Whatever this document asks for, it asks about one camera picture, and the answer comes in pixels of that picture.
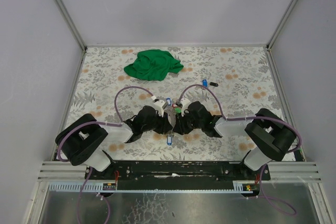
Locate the blue tagged key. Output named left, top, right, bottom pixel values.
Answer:
left=202, top=79, right=208, bottom=88

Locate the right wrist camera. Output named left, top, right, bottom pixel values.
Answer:
left=177, top=98, right=191, bottom=117

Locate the green crumpled cloth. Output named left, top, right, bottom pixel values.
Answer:
left=124, top=49, right=184, bottom=81

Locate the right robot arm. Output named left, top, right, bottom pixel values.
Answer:
left=173, top=102, right=301, bottom=171

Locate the blue key tag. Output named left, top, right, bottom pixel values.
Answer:
left=166, top=135, right=173, bottom=146

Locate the green key tag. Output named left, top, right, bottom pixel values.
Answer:
left=175, top=108, right=182, bottom=114

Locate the floral table mat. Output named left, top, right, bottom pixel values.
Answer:
left=54, top=46, right=307, bottom=162

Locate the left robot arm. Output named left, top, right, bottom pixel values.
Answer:
left=55, top=105, right=173, bottom=172

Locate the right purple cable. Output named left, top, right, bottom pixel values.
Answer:
left=178, top=84, right=302, bottom=216

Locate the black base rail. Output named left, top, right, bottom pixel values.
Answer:
left=89, top=161, right=270, bottom=191

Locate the black key fob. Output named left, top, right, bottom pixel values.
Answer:
left=209, top=82, right=218, bottom=87

